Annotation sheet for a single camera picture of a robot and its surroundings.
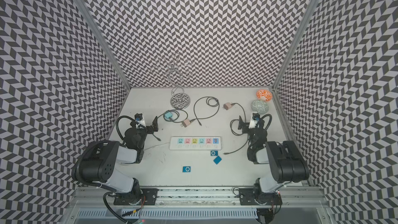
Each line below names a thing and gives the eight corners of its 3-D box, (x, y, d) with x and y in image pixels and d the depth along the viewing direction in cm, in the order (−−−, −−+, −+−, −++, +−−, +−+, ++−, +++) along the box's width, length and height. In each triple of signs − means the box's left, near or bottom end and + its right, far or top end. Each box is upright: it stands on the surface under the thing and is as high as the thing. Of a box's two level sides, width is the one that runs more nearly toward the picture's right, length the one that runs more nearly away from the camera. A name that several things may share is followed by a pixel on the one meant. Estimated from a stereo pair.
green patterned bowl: (252, 113, 105) (253, 109, 102) (249, 104, 111) (251, 99, 107) (267, 113, 105) (269, 109, 102) (264, 104, 111) (266, 99, 107)
